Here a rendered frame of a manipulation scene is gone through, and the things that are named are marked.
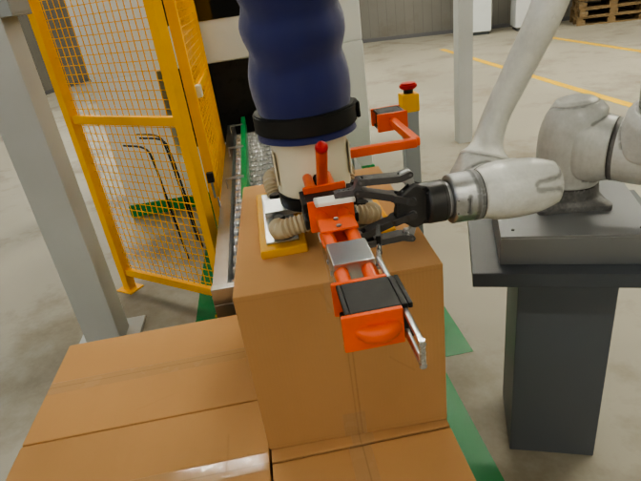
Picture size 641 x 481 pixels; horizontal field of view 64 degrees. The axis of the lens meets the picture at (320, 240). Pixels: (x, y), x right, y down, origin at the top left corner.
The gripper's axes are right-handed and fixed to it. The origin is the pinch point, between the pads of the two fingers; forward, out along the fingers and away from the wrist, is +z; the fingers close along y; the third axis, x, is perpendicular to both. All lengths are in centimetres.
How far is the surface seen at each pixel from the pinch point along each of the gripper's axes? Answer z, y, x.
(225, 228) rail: 32, 48, 113
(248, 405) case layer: 24, 53, 16
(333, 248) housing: 2.3, -1.6, -14.5
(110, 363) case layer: 64, 54, 44
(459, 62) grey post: -158, 35, 345
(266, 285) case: 13.9, 12.9, 2.7
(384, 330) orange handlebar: -0.3, -0.7, -35.0
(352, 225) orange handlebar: -2.0, -1.5, -7.6
